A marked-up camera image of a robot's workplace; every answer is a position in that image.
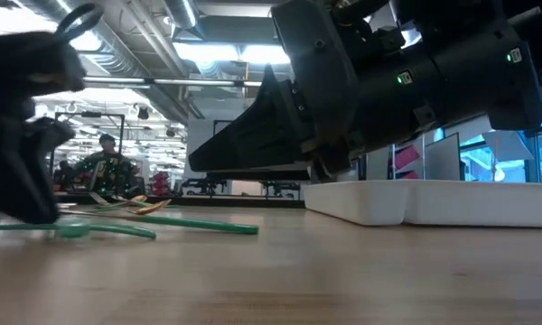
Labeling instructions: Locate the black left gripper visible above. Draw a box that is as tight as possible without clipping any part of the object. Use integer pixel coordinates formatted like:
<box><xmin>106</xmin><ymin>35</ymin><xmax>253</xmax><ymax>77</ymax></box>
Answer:
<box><xmin>0</xmin><ymin>92</ymin><xmax>77</xmax><ymax>226</ymax></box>

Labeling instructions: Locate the large green-handled gold spoon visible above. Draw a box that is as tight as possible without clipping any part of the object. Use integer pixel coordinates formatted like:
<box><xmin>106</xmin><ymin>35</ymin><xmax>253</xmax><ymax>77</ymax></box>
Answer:
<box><xmin>55</xmin><ymin>219</ymin><xmax>92</xmax><ymax>240</ymax></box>

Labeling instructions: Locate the green-handled gold knife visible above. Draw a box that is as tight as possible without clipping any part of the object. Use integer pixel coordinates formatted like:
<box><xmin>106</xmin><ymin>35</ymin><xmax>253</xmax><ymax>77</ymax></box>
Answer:
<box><xmin>0</xmin><ymin>223</ymin><xmax>158</xmax><ymax>241</ymax></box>
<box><xmin>89</xmin><ymin>192</ymin><xmax>139</xmax><ymax>209</ymax></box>

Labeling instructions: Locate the red background equipment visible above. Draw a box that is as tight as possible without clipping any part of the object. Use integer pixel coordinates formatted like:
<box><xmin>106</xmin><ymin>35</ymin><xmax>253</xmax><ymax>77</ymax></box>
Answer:
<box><xmin>150</xmin><ymin>170</ymin><xmax>172</xmax><ymax>197</ymax></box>

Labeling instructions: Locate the person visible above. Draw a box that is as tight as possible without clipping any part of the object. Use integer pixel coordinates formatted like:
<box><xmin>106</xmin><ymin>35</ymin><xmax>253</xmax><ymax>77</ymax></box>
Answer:
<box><xmin>74</xmin><ymin>133</ymin><xmax>139</xmax><ymax>195</ymax></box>

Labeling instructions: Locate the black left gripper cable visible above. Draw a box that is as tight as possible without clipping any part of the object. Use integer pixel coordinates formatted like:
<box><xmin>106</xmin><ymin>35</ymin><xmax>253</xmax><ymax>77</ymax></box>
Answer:
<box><xmin>55</xmin><ymin>2</ymin><xmax>105</xmax><ymax>42</ymax></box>

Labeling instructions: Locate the round silver ceiling duct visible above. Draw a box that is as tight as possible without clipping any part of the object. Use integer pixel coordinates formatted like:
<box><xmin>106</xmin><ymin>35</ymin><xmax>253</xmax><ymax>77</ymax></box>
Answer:
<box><xmin>162</xmin><ymin>0</ymin><xmax>201</xmax><ymax>29</ymax></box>

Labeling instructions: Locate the grey panel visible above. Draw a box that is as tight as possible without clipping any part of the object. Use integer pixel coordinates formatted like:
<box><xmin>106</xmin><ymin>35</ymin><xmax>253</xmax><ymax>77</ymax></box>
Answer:
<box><xmin>423</xmin><ymin>132</ymin><xmax>463</xmax><ymax>182</ymax></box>

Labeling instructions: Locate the long ceiling light strip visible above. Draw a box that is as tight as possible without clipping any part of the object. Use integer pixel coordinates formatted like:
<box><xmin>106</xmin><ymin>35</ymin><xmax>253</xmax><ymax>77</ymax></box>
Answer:
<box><xmin>83</xmin><ymin>76</ymin><xmax>264</xmax><ymax>90</ymax></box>

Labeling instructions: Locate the white hanging sheet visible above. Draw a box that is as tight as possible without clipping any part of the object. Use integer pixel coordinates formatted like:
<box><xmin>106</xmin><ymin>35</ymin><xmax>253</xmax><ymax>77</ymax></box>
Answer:
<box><xmin>480</xmin><ymin>128</ymin><xmax>536</xmax><ymax>163</ymax></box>

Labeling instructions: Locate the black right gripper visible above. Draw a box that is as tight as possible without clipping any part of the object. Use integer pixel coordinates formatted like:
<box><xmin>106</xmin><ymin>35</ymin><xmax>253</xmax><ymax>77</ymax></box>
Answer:
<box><xmin>188</xmin><ymin>0</ymin><xmax>444</xmax><ymax>181</ymax></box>

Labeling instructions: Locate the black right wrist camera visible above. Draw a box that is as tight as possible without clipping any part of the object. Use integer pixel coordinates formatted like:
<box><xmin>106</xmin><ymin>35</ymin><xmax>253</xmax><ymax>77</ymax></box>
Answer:
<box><xmin>369</xmin><ymin>22</ymin><xmax>410</xmax><ymax>53</ymax></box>

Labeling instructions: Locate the shelf with pink bins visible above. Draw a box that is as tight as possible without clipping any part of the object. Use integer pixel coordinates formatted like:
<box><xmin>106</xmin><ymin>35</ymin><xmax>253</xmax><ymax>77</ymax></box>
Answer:
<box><xmin>389</xmin><ymin>142</ymin><xmax>426</xmax><ymax>181</ymax></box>

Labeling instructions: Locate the black table frame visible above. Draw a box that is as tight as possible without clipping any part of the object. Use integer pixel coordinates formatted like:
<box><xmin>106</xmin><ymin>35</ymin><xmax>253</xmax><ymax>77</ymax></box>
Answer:
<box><xmin>53</xmin><ymin>192</ymin><xmax>306</xmax><ymax>211</ymax></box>

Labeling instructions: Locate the white cutlery tray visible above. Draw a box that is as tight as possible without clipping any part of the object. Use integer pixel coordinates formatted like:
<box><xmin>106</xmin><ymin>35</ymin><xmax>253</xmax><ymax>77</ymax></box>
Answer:
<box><xmin>303</xmin><ymin>179</ymin><xmax>542</xmax><ymax>229</ymax></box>

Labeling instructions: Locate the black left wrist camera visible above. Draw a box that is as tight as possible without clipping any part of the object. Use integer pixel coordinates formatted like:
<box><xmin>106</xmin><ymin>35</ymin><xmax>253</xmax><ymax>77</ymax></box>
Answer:
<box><xmin>0</xmin><ymin>29</ymin><xmax>88</xmax><ymax>94</ymax></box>

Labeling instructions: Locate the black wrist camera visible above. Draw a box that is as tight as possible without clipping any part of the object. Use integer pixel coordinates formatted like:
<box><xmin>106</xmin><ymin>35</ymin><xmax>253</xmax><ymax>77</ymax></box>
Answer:
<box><xmin>0</xmin><ymin>29</ymin><xmax>88</xmax><ymax>94</ymax></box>
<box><xmin>369</xmin><ymin>22</ymin><xmax>410</xmax><ymax>53</ymax></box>

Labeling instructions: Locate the yellow hanging cord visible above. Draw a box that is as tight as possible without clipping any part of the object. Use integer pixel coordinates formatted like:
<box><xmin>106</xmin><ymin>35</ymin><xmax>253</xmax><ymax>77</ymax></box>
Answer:
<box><xmin>493</xmin><ymin>128</ymin><xmax>501</xmax><ymax>181</ymax></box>

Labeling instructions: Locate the white door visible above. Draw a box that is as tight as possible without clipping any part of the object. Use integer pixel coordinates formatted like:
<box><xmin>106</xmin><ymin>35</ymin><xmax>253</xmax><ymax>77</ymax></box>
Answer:
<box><xmin>231</xmin><ymin>180</ymin><xmax>267</xmax><ymax>197</ymax></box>

